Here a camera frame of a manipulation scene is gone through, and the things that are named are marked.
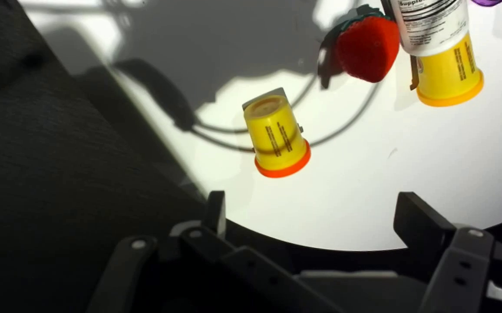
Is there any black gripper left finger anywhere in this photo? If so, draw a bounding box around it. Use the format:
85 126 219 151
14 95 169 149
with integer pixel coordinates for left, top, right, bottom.
85 189 348 313

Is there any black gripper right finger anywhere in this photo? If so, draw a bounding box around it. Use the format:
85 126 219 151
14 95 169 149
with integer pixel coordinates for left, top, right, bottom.
391 189 502 313

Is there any orange dough tub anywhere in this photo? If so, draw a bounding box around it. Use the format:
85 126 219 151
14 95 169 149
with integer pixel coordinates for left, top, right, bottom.
240 85 315 180

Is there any small yellow dough tub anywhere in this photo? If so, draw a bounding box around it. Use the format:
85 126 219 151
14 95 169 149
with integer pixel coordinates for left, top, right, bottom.
408 29 487 109

